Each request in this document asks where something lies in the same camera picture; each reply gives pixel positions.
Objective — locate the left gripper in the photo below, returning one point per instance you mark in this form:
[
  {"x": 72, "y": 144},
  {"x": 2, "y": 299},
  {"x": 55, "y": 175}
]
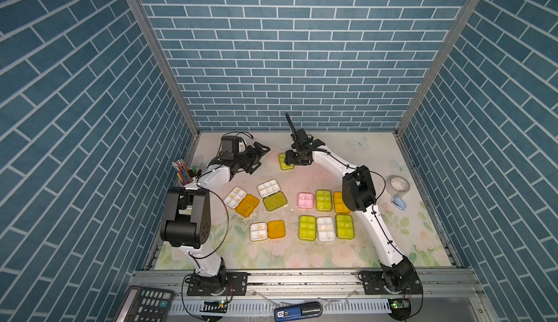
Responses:
[{"x": 255, "y": 157}]

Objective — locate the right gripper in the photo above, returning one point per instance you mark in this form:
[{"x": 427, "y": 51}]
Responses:
[{"x": 289, "y": 158}]

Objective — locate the pink pillbox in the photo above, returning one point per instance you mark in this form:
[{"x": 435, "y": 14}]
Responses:
[{"x": 305, "y": 200}]

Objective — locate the orange pillbox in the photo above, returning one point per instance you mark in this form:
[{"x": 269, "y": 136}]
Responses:
[
  {"x": 339, "y": 205},
  {"x": 242, "y": 202},
  {"x": 275, "y": 229}
]

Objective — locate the clear pillbox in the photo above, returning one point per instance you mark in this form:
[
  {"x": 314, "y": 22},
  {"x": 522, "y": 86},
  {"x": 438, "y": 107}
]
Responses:
[{"x": 326, "y": 231}]

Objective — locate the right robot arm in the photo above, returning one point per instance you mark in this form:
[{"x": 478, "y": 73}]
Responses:
[{"x": 359, "y": 195}]

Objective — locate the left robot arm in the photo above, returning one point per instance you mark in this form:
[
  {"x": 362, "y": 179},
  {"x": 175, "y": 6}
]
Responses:
[{"x": 187, "y": 221}]

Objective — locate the pink pen cup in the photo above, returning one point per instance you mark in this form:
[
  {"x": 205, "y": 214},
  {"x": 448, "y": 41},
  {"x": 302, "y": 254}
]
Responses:
[{"x": 193, "y": 185}]

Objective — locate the coloured pens bundle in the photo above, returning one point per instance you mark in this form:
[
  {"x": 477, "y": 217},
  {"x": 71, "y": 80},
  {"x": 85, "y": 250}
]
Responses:
[{"x": 185, "y": 173}]

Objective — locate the clear tape roll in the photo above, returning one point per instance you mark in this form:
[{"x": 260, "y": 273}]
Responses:
[{"x": 397, "y": 186}]

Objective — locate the blue tape dispenser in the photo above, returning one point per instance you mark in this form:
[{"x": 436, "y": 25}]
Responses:
[{"x": 399, "y": 203}]

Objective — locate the blue black usb device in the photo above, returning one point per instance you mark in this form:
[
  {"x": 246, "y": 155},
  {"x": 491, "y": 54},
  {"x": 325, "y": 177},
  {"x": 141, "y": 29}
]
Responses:
[{"x": 297, "y": 312}]

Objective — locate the left circuit board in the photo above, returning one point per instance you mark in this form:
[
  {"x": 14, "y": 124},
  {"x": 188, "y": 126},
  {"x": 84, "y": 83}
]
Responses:
[{"x": 213, "y": 308}]

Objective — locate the circuit board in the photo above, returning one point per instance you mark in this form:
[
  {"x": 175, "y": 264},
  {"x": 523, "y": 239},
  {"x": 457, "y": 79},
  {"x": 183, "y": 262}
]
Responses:
[
  {"x": 399, "y": 309},
  {"x": 213, "y": 308}
]

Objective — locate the right circuit board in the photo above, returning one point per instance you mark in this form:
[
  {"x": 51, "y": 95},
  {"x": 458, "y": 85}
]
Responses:
[{"x": 399, "y": 309}]

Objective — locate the black calculator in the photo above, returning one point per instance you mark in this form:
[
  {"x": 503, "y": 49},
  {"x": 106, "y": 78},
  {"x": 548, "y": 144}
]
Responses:
[{"x": 142, "y": 304}]

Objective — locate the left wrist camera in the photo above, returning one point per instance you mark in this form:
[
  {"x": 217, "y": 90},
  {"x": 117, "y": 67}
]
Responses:
[{"x": 231, "y": 147}]

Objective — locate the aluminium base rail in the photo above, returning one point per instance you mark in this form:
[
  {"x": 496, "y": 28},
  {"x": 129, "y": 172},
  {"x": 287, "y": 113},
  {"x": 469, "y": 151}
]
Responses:
[{"x": 325, "y": 283}]

